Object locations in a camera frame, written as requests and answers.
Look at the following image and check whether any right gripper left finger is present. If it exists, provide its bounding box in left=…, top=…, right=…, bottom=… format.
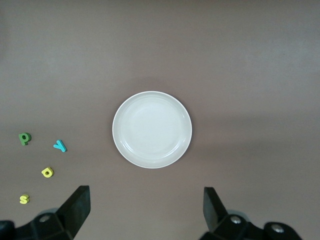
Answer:
left=0, top=185, right=91, bottom=240

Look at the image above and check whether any beige round plate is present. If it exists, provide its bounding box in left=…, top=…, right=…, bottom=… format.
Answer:
left=111, top=90, right=193, bottom=170

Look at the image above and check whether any yellow foam letter a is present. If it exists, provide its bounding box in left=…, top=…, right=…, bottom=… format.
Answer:
left=40, top=166, right=55, bottom=179

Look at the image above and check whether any brown table cover sheet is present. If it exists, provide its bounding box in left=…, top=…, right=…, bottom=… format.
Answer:
left=0, top=0, right=320, bottom=240

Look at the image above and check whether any teal foam letter y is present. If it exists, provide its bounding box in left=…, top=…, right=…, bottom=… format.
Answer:
left=52, top=139, right=68, bottom=154

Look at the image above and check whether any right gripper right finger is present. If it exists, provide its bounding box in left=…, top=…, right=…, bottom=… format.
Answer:
left=199, top=186, right=304, bottom=240

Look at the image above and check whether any green foam letter p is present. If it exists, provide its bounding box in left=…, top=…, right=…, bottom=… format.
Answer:
left=17, top=132, right=32, bottom=147

